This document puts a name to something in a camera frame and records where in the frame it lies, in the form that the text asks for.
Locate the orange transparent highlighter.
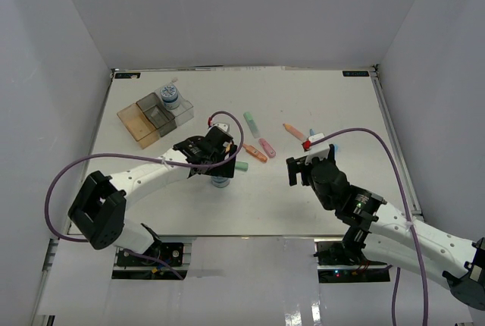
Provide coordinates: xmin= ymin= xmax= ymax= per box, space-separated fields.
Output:
xmin=242 ymin=143 xmax=268 ymax=163

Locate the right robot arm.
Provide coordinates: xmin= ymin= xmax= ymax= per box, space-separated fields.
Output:
xmin=286 ymin=146 xmax=484 ymax=311

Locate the yellow orange highlighter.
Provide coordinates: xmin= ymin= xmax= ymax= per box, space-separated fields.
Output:
xmin=283 ymin=124 xmax=307 ymax=142

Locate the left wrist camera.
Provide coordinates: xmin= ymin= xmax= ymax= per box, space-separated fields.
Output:
xmin=205 ymin=118 xmax=233 ymax=141

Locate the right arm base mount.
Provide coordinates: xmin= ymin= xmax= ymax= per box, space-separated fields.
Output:
xmin=314 ymin=238 xmax=392 ymax=274

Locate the blue lidded jar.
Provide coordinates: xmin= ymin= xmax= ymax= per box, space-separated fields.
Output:
xmin=211 ymin=176 xmax=230 ymax=188
xmin=159 ymin=84 xmax=180 ymax=110

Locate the orange transparent tray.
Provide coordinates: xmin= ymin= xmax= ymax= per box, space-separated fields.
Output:
xmin=117 ymin=103 xmax=160 ymax=149

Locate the purple cable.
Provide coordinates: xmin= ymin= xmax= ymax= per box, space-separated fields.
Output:
xmin=302 ymin=127 xmax=429 ymax=326
xmin=44 ymin=110 xmax=246 ymax=281

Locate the green capped highlighter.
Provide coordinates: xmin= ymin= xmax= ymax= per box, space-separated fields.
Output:
xmin=243 ymin=111 xmax=261 ymax=139

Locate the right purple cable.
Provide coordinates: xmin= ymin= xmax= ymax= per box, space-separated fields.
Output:
xmin=302 ymin=127 xmax=429 ymax=326

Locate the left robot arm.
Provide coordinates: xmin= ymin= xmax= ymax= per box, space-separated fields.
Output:
xmin=68 ymin=126 xmax=238 ymax=265

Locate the grey transparent tray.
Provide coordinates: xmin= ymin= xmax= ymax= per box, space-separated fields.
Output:
xmin=136 ymin=92 xmax=177 ymax=137

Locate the pink transparent highlighter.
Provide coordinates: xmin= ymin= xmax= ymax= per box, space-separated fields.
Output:
xmin=258 ymin=138 xmax=276 ymax=158

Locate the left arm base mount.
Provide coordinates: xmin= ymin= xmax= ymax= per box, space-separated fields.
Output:
xmin=115 ymin=242 xmax=185 ymax=268

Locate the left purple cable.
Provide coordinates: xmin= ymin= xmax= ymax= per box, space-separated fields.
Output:
xmin=44 ymin=110 xmax=246 ymax=281

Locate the green transparent highlighter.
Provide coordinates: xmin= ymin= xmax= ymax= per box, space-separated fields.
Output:
xmin=235 ymin=161 xmax=249 ymax=172

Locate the clear transparent tray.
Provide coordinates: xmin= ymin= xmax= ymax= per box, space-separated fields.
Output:
xmin=155 ymin=79 xmax=194 ymax=127

